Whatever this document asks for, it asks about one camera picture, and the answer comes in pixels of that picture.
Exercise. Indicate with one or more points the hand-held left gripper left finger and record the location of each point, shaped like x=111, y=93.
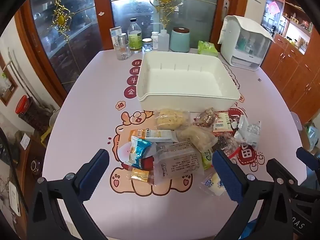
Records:
x=93, y=173

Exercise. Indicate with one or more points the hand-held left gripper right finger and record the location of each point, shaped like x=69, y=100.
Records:
x=227, y=177

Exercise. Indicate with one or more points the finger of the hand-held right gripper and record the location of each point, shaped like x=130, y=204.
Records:
x=308, y=158
x=280, y=170

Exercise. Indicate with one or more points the round white blue packet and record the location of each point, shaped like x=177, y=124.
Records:
x=212, y=185

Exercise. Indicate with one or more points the green snack packet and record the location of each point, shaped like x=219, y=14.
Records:
x=207, y=158

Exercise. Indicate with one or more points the clear dark red packet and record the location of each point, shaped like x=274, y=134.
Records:
x=228, y=145

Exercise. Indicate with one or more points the gold candy packet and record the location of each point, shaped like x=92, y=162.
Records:
x=140, y=175

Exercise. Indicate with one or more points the pale pastry clear packet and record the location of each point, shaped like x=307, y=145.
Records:
x=197, y=137

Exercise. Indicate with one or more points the blue white snack packet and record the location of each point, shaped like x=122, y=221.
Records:
x=138, y=151

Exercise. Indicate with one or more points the large translucent printed packet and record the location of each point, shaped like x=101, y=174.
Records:
x=178, y=162

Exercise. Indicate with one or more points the red white label packet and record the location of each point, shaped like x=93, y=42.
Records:
x=221, y=122

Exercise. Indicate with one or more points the red snack packet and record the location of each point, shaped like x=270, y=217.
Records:
x=149, y=163

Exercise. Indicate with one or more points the brown nut bar packet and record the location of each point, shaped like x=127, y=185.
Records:
x=206, y=116

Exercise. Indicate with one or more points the orange white oat bar packet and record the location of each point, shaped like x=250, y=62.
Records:
x=152, y=135

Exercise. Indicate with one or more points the yellow cake clear packet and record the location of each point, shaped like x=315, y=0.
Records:
x=170, y=118

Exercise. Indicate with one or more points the white plastic bin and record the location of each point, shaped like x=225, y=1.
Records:
x=185, y=80

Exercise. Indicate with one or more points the brown wooden cabinet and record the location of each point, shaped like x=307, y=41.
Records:
x=287, y=67

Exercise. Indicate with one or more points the red lid jar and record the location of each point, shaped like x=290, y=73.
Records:
x=23, y=103

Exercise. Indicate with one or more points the white storage organiser box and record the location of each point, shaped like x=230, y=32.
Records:
x=246, y=55

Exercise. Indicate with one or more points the clear glass cup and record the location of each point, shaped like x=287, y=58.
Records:
x=122, y=56

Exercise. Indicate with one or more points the green tissue pack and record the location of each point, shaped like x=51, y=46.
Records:
x=207, y=48

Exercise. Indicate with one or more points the wooden framed glass door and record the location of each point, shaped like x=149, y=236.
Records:
x=200, y=10
x=82, y=42

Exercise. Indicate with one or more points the metal capped glass cylinder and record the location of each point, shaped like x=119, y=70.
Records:
x=122, y=40

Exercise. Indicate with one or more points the small glass jar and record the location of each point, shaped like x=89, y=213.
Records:
x=147, y=45

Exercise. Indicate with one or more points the glass bottle with green label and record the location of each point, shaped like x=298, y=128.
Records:
x=135, y=38

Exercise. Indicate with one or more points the white blue carton box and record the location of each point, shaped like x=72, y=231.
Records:
x=115, y=33

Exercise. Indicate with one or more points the mint canister with brown lid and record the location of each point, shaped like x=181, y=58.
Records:
x=180, y=41

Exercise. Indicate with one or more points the small white pill bottle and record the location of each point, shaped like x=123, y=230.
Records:
x=155, y=41

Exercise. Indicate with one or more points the white squeeze wash bottle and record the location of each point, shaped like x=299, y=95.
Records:
x=163, y=40

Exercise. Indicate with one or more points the red hanging decoration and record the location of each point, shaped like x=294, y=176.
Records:
x=273, y=7

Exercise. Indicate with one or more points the small gold door ornament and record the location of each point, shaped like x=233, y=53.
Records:
x=61, y=18

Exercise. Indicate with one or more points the wooden wall niche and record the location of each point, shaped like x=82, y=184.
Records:
x=7, y=85

